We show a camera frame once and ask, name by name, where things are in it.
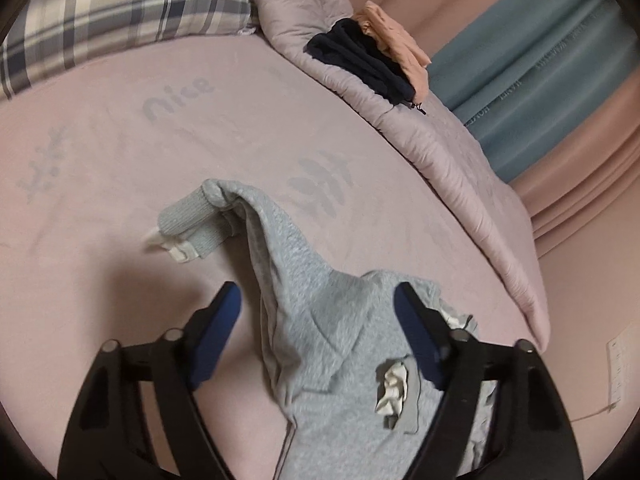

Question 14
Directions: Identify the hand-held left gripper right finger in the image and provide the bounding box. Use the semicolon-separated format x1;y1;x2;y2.
393;281;586;480

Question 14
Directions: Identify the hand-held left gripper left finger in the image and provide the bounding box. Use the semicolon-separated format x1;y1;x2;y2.
56;281;246;480

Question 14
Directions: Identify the grey sweatshirt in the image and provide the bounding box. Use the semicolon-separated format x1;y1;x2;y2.
145;177;501;480

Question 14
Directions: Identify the pink printed bed sheet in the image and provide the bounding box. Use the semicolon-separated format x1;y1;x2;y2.
0;35;546;480

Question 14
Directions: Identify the pink quilt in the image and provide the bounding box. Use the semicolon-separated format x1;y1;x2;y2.
247;0;551;351

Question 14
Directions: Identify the white power strip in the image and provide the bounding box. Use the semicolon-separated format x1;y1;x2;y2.
606;330;626;411

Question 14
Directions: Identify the pink curtain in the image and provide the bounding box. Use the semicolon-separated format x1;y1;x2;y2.
320;0;640;261

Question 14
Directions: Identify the dark navy garment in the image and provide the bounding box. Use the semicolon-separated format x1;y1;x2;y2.
306;18;427;115

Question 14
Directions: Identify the peach garment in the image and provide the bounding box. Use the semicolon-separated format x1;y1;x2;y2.
356;1;432;103

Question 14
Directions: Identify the plaid pillow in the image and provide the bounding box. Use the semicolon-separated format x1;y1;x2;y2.
0;0;258;101

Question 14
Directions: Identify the white cable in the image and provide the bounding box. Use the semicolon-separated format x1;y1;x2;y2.
570;402;618;423

